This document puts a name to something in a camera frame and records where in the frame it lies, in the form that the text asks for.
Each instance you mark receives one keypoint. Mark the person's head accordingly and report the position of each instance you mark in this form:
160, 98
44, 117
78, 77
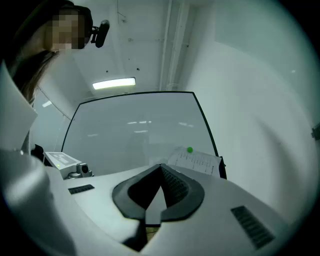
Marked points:
66, 30

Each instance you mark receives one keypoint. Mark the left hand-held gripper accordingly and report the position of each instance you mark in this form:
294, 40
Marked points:
65, 161

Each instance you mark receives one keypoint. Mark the white ceiling pipe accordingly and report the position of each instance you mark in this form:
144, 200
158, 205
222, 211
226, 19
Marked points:
165, 45

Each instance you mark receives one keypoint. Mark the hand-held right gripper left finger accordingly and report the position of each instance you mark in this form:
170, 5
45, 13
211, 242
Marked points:
133, 197

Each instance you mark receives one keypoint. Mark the printed white paper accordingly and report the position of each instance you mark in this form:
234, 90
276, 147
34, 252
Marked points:
197, 162

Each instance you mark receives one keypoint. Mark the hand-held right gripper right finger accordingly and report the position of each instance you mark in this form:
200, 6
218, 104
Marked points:
182, 192

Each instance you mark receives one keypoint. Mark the green round magnet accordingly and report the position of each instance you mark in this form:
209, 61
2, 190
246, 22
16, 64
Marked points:
190, 149

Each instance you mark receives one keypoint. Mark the black-framed whiteboard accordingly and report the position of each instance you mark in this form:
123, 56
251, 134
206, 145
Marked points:
130, 130

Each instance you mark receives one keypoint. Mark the black head-worn camera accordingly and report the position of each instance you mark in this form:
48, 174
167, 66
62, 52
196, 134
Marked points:
102, 33

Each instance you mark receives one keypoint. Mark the long ceiling light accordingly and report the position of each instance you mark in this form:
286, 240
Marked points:
113, 83

